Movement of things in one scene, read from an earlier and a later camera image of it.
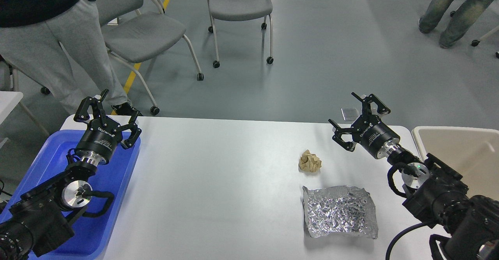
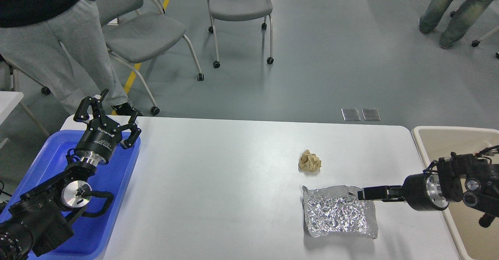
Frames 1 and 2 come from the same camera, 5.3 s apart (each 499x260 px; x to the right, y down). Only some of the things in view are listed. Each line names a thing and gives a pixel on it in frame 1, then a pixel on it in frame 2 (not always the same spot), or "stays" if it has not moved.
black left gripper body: [99, 142] stays
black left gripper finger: [82, 113] stays
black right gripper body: [374, 137] -> [423, 191]
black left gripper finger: [128, 144] stays
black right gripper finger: [349, 145] -> [378, 193]
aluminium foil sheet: [340, 209] stays
